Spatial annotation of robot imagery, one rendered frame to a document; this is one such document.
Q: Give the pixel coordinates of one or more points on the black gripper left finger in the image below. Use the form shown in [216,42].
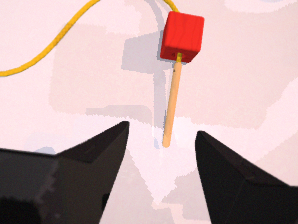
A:
[74,184]

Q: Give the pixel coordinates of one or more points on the thin wooden stick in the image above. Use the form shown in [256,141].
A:
[175,77]

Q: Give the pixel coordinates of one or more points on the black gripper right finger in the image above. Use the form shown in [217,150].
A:
[239,192]

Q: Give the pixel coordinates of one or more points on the red wooden block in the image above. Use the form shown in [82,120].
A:
[182,34]

